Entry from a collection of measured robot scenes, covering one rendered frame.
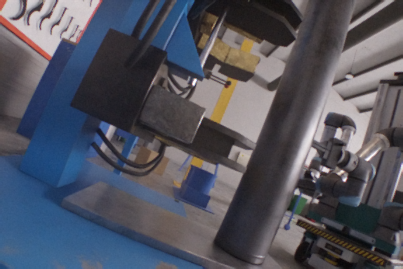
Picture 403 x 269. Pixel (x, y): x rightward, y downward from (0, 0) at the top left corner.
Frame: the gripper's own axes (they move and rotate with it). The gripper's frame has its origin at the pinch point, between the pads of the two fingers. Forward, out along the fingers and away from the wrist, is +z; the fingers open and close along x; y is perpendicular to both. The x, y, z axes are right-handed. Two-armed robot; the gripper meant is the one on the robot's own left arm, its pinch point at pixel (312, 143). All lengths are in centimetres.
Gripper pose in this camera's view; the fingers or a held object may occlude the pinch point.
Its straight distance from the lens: 107.2
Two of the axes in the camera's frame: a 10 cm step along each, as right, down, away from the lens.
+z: -9.1, -4.1, -0.7
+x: -4.0, 9.1, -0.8
